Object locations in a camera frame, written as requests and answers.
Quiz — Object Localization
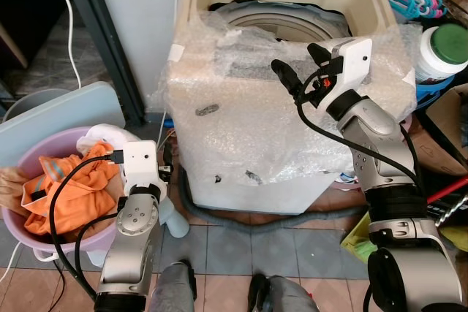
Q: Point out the light blue basin stand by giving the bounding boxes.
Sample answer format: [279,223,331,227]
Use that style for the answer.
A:
[156,194,192,240]

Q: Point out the white garment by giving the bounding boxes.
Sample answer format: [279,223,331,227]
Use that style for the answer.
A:
[76,123,144,161]

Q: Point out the clear bubble wrap sheet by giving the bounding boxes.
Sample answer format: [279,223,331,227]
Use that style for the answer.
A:
[148,7,423,186]

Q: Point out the orange garment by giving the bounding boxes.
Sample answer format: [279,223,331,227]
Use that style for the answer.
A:
[20,153,127,244]

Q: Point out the blue plastic container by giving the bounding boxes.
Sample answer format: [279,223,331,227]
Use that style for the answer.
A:
[415,75,458,113]

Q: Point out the grey left robot leg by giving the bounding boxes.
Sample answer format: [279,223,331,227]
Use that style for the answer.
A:
[148,260,197,312]

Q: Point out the grey robot leg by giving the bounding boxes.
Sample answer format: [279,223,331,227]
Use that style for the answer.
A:
[248,273,320,312]
[148,260,197,312]

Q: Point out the pale blue plastic stool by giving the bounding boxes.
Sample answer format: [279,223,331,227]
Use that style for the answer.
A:
[0,81,127,168]

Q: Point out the white bottle green cap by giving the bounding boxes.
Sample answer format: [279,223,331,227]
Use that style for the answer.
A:
[414,23,468,85]

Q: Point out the open brown cardboard box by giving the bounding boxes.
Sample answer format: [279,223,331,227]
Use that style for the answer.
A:
[404,84,468,176]

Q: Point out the grey round bucket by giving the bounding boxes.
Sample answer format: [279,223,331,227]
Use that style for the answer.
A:
[1,88,72,123]

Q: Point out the twisted metal rod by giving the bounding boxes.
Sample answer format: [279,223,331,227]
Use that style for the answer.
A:
[434,195,468,229]

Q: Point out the red stick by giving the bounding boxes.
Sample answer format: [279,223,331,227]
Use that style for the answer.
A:
[425,175,468,204]

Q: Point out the tan cloth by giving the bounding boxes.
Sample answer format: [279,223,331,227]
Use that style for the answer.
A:
[0,167,31,219]

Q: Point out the purple plastic laundry basin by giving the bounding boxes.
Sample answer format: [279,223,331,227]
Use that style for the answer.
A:
[0,126,176,256]

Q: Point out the yellow-green plastic dustpan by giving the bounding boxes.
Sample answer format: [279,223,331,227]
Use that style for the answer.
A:
[339,210,382,266]

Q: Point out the grey right robot leg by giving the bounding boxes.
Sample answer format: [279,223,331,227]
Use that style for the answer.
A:
[248,273,320,312]

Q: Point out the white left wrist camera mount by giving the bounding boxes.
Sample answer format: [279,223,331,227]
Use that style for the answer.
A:
[121,140,162,189]

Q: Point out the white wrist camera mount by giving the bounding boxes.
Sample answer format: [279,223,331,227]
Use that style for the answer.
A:
[121,140,162,189]
[324,37,373,102]

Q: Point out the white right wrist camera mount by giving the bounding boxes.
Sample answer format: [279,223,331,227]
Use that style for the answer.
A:
[324,37,373,102]

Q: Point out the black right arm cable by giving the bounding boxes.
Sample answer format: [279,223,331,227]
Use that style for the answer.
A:
[295,99,426,205]

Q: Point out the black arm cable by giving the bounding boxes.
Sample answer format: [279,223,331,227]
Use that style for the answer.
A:
[295,99,426,205]
[47,150,127,300]

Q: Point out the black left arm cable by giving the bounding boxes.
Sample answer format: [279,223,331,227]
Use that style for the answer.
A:
[47,150,127,300]

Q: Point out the dark metal door post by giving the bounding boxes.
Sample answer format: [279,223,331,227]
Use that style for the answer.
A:
[61,0,148,127]

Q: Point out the white wall cable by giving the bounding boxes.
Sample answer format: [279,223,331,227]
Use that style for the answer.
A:
[54,0,83,91]

